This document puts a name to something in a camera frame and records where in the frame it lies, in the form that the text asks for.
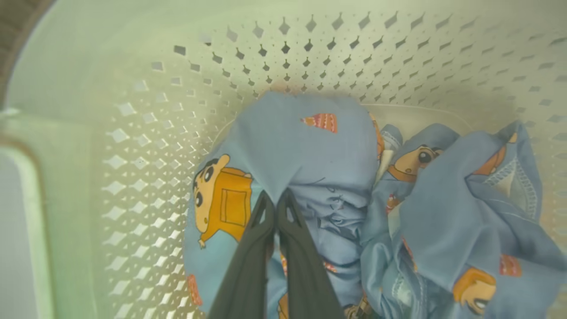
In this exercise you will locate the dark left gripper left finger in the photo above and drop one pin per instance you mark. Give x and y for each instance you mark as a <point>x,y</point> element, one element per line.
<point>248,270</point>

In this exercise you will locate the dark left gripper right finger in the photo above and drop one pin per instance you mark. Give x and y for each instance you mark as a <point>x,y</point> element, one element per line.
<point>305,274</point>

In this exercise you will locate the cream perforated laundry basket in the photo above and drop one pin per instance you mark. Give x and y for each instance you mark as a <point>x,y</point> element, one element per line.
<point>146,133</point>

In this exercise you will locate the blue patterned garment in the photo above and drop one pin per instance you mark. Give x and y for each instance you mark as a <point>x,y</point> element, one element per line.
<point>384,161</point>

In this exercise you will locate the blue cartoon print garment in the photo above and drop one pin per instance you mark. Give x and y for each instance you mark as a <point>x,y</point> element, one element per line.
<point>447,212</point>
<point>305,155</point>

